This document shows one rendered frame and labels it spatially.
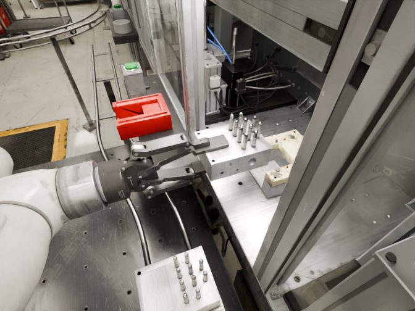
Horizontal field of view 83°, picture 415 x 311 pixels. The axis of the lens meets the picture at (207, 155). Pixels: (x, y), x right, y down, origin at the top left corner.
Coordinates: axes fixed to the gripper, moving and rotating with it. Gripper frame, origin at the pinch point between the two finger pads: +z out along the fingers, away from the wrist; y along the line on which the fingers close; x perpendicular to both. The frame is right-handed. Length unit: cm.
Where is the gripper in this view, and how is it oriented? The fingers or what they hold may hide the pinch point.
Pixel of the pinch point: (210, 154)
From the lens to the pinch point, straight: 46.0
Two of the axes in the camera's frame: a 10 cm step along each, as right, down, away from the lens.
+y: 0.0, -7.0, -7.2
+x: -3.5, -6.7, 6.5
